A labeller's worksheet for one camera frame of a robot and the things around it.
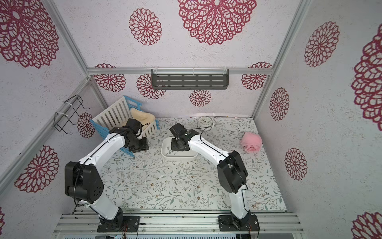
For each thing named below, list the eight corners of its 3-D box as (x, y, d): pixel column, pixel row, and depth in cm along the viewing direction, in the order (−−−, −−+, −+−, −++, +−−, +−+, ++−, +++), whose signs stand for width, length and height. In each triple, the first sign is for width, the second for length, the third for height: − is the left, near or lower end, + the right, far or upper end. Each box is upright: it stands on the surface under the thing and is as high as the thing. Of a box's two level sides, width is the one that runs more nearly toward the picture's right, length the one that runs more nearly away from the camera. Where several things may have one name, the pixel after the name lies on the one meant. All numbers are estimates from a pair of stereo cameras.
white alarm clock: (197, 130, 115) (197, 126, 112) (197, 120, 123) (197, 116, 119) (212, 130, 115) (213, 126, 112) (211, 120, 123) (211, 116, 119)
